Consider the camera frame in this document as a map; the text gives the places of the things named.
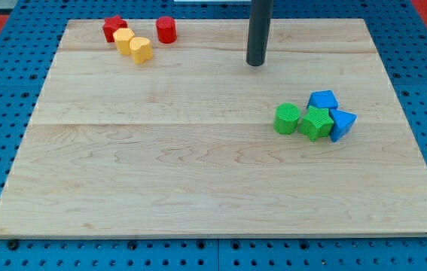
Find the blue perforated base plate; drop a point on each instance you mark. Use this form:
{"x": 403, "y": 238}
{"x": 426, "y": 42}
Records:
{"x": 28, "y": 43}

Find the yellow hexagon block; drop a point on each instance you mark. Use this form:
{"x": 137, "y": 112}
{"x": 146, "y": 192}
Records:
{"x": 122, "y": 38}

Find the blue cube block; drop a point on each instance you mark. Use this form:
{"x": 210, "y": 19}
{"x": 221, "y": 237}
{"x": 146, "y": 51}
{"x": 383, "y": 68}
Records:
{"x": 323, "y": 99}

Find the light wooden board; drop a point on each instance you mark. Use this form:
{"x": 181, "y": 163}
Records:
{"x": 183, "y": 146}

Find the red star block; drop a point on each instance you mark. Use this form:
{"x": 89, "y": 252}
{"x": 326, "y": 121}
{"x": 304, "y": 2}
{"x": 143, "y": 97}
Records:
{"x": 111, "y": 25}

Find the blue triangle block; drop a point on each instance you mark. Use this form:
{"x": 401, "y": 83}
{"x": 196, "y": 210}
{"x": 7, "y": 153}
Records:
{"x": 343, "y": 121}

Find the green star block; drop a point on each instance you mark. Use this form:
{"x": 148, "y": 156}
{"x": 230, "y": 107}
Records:
{"x": 316, "y": 123}

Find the red cylinder block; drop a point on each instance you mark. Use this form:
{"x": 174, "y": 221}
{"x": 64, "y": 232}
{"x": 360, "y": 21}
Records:
{"x": 166, "y": 29}

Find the yellow heart block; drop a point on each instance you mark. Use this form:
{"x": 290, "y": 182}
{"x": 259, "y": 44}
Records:
{"x": 141, "y": 49}

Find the green cylinder block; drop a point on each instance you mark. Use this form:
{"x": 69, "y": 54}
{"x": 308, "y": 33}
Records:
{"x": 286, "y": 118}

